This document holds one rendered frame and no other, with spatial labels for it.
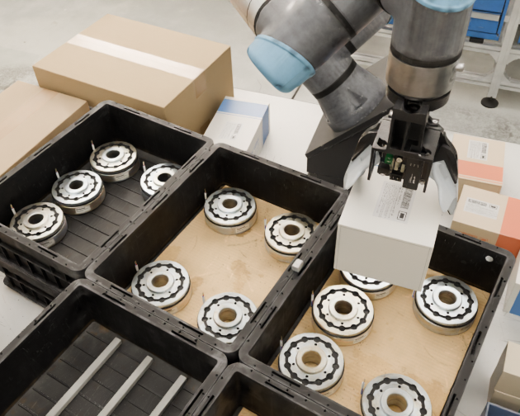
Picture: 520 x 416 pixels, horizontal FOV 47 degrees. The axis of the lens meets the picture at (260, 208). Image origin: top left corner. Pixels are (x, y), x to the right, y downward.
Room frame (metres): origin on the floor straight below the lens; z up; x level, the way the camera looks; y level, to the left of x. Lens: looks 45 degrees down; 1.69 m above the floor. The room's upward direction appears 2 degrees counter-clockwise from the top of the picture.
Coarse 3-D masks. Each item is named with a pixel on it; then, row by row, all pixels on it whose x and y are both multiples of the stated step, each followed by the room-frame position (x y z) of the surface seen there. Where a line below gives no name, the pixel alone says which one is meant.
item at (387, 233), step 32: (352, 192) 0.57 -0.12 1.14; (384, 192) 0.57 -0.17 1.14; (416, 192) 0.56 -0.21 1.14; (352, 224) 0.51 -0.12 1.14; (384, 224) 0.51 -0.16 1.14; (416, 224) 0.51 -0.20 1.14; (352, 256) 0.50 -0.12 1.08; (384, 256) 0.49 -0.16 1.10; (416, 256) 0.47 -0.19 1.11; (416, 288) 0.47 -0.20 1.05
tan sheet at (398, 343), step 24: (384, 312) 0.59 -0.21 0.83; (408, 312) 0.58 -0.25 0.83; (480, 312) 0.58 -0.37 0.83; (384, 336) 0.54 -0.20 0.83; (408, 336) 0.54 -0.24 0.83; (432, 336) 0.53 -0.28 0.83; (456, 336) 0.53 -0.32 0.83; (360, 360) 0.50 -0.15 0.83; (384, 360) 0.49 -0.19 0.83; (408, 360) 0.49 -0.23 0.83; (432, 360) 0.49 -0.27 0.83; (456, 360) 0.49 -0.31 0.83; (360, 384) 0.45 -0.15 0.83; (432, 384) 0.45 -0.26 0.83; (432, 408) 0.41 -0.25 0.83
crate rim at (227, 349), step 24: (216, 144) 0.93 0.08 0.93; (192, 168) 0.86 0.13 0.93; (288, 168) 0.85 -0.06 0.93; (168, 192) 0.80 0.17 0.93; (336, 192) 0.79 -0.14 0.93; (144, 216) 0.74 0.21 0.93; (120, 240) 0.68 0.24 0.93; (312, 240) 0.67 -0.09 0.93; (96, 264) 0.63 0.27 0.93; (120, 288) 0.58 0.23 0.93; (264, 312) 0.52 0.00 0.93; (192, 336) 0.49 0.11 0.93; (240, 336) 0.48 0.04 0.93
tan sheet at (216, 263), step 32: (192, 224) 0.81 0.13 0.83; (256, 224) 0.80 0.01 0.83; (160, 256) 0.73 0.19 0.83; (192, 256) 0.73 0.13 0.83; (224, 256) 0.72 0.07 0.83; (256, 256) 0.72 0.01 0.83; (192, 288) 0.65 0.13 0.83; (224, 288) 0.65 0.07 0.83; (256, 288) 0.65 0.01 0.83; (192, 320) 0.58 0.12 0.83
